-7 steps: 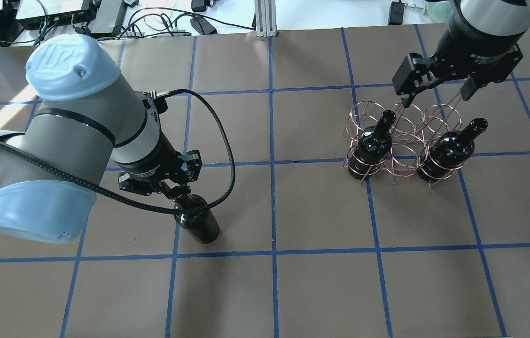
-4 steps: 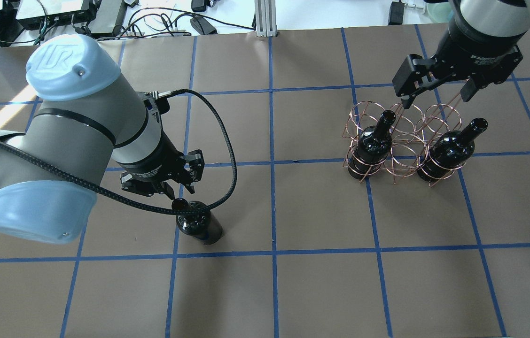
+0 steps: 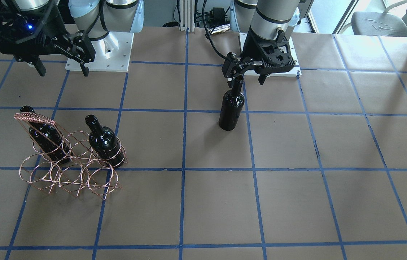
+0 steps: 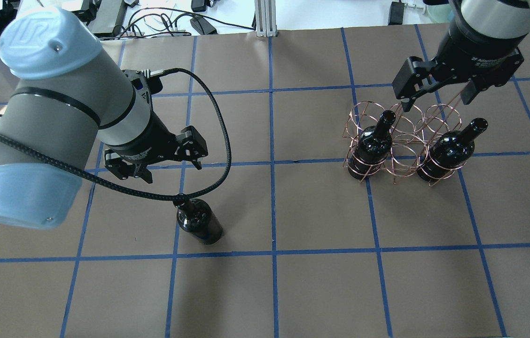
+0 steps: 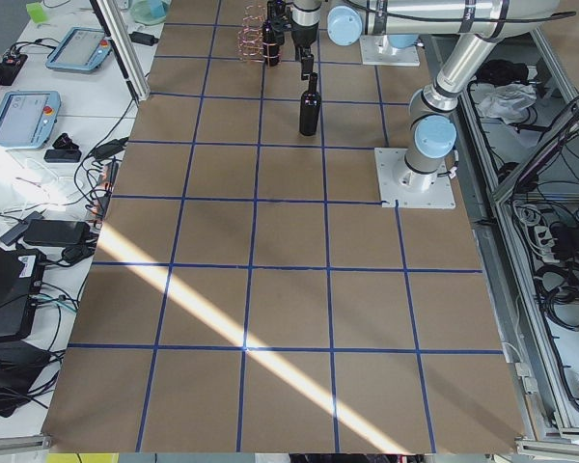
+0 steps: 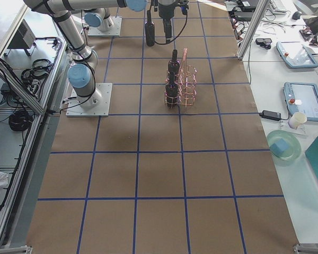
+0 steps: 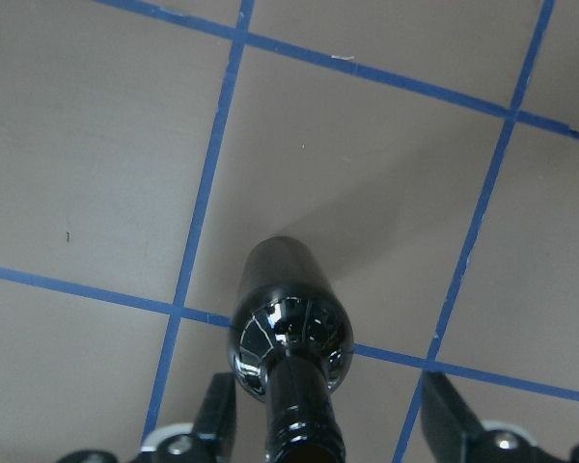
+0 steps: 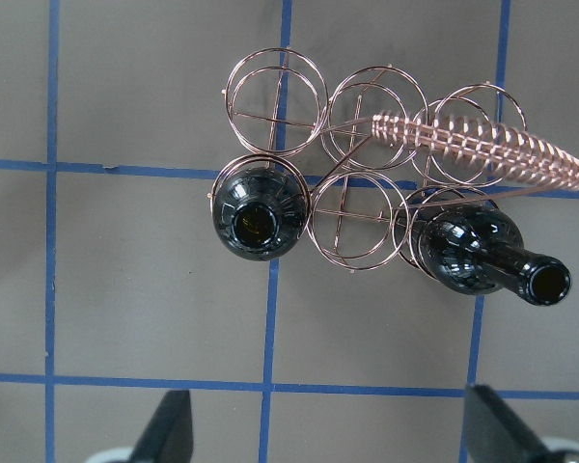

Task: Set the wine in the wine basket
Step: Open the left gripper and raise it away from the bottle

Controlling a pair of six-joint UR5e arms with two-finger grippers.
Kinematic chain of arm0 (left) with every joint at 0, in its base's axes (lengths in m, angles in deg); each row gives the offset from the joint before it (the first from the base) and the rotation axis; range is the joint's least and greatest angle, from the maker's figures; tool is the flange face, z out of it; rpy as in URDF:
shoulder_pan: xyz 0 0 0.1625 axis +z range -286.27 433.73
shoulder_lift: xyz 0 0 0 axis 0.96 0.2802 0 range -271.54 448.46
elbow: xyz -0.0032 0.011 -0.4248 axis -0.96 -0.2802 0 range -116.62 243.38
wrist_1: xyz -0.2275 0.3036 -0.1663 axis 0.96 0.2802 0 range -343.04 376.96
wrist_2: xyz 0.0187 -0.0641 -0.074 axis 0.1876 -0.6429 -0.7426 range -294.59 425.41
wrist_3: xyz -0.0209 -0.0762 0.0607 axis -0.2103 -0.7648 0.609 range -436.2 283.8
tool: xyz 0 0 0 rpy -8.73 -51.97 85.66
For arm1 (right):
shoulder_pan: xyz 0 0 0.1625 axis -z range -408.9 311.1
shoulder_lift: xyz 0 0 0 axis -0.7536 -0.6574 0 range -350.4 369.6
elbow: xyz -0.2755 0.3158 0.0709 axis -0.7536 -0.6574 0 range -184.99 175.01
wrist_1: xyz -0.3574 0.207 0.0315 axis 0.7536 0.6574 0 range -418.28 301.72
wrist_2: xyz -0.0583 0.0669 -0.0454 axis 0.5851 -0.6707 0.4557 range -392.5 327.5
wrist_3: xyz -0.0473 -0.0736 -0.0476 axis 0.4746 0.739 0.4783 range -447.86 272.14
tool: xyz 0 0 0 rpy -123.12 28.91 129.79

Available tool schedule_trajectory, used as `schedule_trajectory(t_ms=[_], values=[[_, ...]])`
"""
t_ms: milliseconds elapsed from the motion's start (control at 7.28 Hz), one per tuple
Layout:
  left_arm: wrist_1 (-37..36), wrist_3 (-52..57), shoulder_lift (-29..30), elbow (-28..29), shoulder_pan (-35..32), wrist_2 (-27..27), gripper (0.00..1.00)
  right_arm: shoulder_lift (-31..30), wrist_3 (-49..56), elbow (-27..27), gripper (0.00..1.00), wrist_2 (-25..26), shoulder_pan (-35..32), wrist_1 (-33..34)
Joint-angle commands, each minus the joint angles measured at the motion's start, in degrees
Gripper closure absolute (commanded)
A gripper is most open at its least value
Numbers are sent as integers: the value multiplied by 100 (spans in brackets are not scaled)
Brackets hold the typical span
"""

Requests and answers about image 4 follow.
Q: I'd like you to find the copper wire wine basket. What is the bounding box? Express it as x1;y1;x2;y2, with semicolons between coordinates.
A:
342;100;465;184

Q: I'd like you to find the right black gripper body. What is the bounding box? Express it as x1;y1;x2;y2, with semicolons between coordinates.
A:
428;17;524;86

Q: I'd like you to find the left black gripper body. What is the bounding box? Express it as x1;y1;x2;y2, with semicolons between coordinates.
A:
104;113;178;166

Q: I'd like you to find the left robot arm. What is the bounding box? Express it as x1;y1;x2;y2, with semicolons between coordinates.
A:
0;7;208;229

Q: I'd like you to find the black power adapter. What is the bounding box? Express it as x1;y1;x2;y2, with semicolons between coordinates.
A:
387;0;406;26

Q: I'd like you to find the dark wine bottle in basket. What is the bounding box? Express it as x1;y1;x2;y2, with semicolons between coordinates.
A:
347;110;396;181

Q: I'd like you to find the dark wine bottle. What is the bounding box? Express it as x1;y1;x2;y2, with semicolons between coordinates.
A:
173;198;223;245
347;110;396;181

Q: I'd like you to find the aluminium frame post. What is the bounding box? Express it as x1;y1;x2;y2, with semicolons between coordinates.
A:
254;0;278;37

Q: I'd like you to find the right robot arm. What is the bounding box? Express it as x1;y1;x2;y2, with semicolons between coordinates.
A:
392;0;530;112

